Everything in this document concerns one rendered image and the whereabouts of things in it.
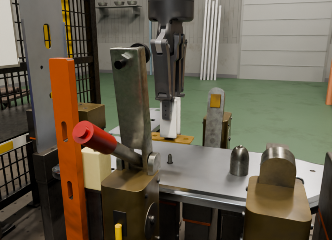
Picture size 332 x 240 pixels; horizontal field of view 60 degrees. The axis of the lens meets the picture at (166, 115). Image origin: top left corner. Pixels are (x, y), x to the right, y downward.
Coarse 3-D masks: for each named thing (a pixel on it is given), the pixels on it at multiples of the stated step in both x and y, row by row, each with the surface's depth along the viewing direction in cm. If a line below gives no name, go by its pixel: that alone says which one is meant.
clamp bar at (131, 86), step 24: (120, 48) 33; (144, 48) 34; (120, 72) 34; (144, 72) 34; (120, 96) 35; (144, 96) 35; (120, 120) 37; (144, 120) 36; (144, 144) 37; (144, 168) 38
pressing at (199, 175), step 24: (168, 144) 63; (168, 168) 52; (192, 168) 52; (216, 168) 52; (312, 168) 52; (168, 192) 43; (192, 192) 43; (216, 192) 44; (240, 192) 44; (312, 192) 44
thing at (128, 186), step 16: (112, 176) 37; (128, 176) 37; (144, 176) 37; (112, 192) 35; (128, 192) 34; (144, 192) 35; (112, 208) 35; (128, 208) 35; (144, 208) 35; (112, 224) 36; (128, 224) 35; (144, 224) 36
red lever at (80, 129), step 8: (80, 128) 26; (88, 128) 26; (96, 128) 27; (80, 136) 26; (88, 136) 26; (96, 136) 27; (104, 136) 28; (112, 136) 30; (88, 144) 27; (96, 144) 27; (104, 144) 28; (112, 144) 30; (120, 144) 32; (104, 152) 30; (112, 152) 31; (120, 152) 32; (128, 152) 34; (128, 160) 36; (136, 160) 37
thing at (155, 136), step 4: (152, 132) 56; (156, 132) 56; (152, 136) 53; (156, 136) 53; (180, 136) 53; (184, 136) 53; (188, 136) 53; (192, 136) 53; (156, 140) 52; (160, 140) 52; (164, 140) 51; (168, 140) 51; (172, 140) 51; (176, 140) 51; (180, 140) 51; (184, 140) 51; (188, 140) 51; (192, 140) 52
